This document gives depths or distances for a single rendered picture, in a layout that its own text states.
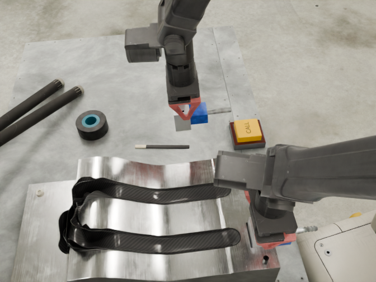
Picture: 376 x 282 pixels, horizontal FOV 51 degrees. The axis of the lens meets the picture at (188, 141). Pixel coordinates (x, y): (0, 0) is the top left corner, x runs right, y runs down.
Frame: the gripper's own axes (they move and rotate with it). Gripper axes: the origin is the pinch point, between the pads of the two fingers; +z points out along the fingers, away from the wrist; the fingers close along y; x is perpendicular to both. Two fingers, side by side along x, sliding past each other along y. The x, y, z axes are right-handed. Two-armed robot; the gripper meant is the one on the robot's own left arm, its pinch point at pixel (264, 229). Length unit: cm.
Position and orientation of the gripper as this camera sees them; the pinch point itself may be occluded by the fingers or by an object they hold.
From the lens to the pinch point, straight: 77.3
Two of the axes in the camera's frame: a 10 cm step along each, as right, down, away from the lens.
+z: 0.1, 6.4, 7.7
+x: 9.9, -0.9, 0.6
